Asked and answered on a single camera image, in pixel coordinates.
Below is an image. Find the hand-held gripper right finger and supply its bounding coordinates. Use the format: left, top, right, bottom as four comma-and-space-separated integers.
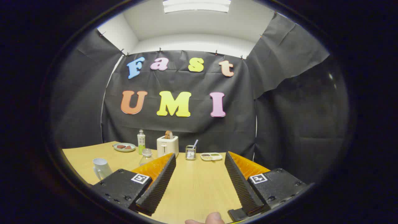
224, 151, 308, 217

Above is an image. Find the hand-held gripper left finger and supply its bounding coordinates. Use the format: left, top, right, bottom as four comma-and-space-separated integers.
91, 152, 177, 217

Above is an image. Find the green label juice bottle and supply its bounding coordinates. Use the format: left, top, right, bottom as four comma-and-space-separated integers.
139, 148, 154, 166

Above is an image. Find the white cup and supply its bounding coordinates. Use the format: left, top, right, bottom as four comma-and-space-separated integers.
93, 158, 113, 181

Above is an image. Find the small white green bottle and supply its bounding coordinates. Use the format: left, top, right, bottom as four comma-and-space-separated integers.
137, 130, 146, 155

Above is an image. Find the white toaster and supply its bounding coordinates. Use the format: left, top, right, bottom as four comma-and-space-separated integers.
157, 136, 179, 158

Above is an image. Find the white divided dish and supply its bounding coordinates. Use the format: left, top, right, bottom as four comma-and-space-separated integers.
200, 152, 223, 161

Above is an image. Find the wooden table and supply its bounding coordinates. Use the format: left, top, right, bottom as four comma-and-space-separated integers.
62, 141, 271, 224

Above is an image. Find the pale green plate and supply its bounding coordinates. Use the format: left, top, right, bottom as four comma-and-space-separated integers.
113, 143, 136, 152

